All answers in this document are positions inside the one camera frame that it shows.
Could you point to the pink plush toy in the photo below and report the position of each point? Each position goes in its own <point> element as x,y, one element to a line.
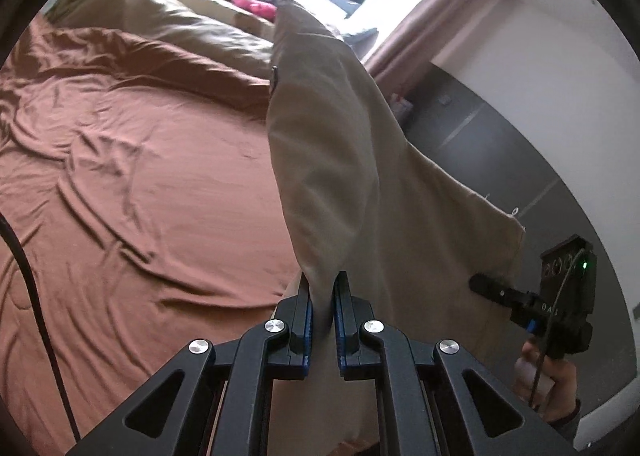
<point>255,6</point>

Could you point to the person's right forearm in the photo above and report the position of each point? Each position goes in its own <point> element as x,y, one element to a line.
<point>567,426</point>

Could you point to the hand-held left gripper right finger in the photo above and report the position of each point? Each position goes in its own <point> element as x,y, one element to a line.
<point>340,336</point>

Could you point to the pink curtain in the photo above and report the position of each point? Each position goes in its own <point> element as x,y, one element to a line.
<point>430,16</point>

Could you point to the beige pillow on bed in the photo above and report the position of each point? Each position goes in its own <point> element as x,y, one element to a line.
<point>165,21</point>

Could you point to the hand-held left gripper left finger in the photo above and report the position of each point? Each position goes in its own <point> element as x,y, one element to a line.
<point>306,336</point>

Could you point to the person's right hand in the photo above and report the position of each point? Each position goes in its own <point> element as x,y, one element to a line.
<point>562,386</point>

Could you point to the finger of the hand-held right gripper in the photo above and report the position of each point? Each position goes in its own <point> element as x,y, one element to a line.
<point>492,288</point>

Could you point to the brown bed sheet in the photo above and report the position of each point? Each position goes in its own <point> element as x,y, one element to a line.
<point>150,186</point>

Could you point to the beige pants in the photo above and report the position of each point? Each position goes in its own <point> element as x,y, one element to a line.
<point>360,161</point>

